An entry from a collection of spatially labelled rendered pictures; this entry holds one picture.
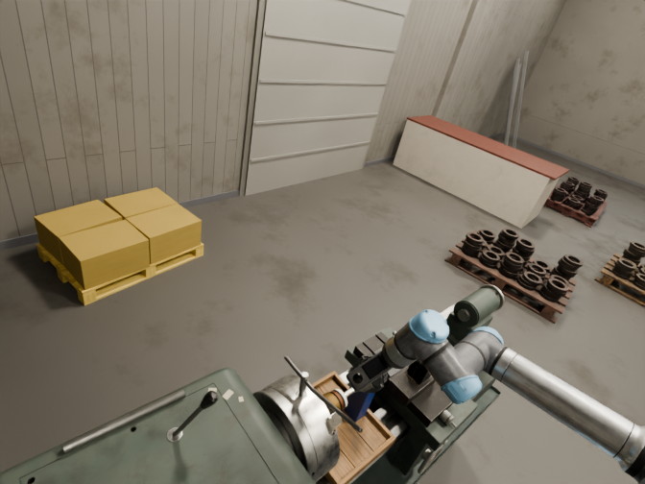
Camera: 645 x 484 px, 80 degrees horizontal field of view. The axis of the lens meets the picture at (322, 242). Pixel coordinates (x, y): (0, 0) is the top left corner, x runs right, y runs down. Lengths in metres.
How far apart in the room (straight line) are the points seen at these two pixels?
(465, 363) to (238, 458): 0.59
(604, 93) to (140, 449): 11.85
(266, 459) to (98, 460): 0.38
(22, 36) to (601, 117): 11.41
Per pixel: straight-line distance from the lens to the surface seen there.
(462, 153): 6.51
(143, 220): 3.51
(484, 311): 2.07
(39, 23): 3.52
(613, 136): 12.10
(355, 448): 1.61
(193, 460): 1.10
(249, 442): 1.12
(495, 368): 0.96
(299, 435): 1.19
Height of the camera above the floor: 2.23
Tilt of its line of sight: 32 degrees down
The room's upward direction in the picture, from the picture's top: 14 degrees clockwise
